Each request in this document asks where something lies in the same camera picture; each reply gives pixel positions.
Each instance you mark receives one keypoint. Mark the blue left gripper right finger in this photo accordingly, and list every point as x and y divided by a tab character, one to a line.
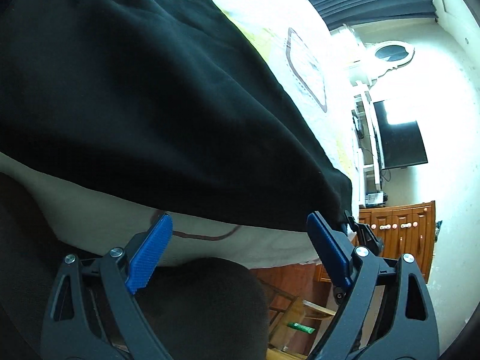
333	248

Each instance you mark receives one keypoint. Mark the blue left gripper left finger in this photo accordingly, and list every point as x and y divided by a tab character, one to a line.
144	252

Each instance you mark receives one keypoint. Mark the black pants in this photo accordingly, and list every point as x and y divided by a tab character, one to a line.
163	103

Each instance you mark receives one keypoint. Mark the wooden cabinet with knobs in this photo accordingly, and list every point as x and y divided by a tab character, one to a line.
404	229

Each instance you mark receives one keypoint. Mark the black trouser leg of person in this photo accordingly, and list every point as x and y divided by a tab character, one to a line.
59	302

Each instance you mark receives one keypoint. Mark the white tv shelf unit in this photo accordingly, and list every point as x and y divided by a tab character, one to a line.
369	141

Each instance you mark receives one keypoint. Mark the black flat television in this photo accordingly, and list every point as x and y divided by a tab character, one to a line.
401	139

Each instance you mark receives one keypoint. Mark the white oval vanity mirror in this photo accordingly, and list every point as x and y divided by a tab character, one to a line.
389	55

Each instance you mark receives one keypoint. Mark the patterned white bed sheet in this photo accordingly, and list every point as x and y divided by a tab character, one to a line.
300	52

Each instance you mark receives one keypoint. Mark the wooden chair frame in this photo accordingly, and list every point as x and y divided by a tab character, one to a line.
287	313

